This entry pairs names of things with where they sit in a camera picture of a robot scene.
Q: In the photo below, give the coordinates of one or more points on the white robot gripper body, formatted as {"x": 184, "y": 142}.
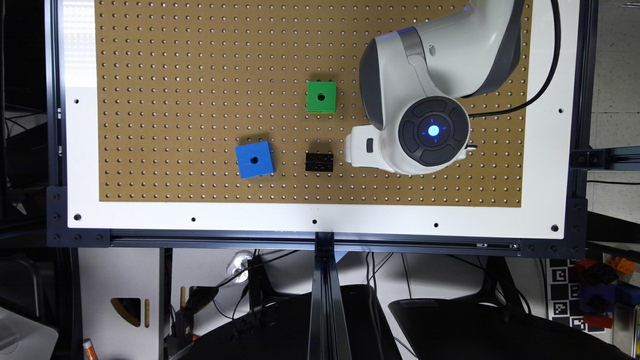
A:
{"x": 368, "y": 147}

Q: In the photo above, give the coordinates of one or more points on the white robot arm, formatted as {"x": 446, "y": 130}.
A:
{"x": 412, "y": 81}

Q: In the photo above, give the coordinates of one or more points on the black studded brick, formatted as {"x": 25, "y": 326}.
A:
{"x": 319, "y": 162}

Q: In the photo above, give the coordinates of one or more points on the green cube with hole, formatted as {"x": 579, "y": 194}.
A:
{"x": 321, "y": 97}

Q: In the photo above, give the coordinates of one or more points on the blue cube with hole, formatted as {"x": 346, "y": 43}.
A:
{"x": 254, "y": 159}

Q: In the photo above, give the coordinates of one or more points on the brown perforated pegboard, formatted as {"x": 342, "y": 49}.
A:
{"x": 181, "y": 83}

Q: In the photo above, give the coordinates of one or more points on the black centre support beam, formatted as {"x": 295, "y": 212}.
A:
{"x": 328, "y": 337}

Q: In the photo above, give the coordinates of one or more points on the fiducial marker sheet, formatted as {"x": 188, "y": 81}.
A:
{"x": 563, "y": 294}

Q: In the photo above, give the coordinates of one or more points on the pile of coloured blocks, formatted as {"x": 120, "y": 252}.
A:
{"x": 603, "y": 285}

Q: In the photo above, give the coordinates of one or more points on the white cabinet with cutout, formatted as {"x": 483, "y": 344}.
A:
{"x": 121, "y": 301}

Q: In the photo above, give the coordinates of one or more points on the orange tube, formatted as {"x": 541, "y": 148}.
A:
{"x": 89, "y": 350}

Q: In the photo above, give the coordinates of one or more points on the black aluminium table frame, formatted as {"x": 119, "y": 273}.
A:
{"x": 587, "y": 231}

